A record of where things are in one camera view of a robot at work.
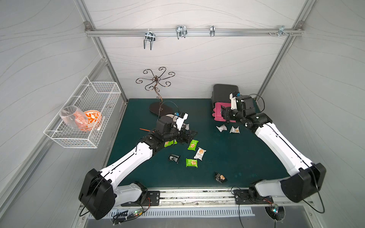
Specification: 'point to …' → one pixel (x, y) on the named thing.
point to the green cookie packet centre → (193, 145)
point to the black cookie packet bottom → (220, 178)
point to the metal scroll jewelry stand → (159, 108)
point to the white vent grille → (182, 212)
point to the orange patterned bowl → (94, 118)
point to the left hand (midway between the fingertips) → (192, 130)
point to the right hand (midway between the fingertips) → (225, 109)
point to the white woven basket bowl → (173, 117)
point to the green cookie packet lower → (191, 163)
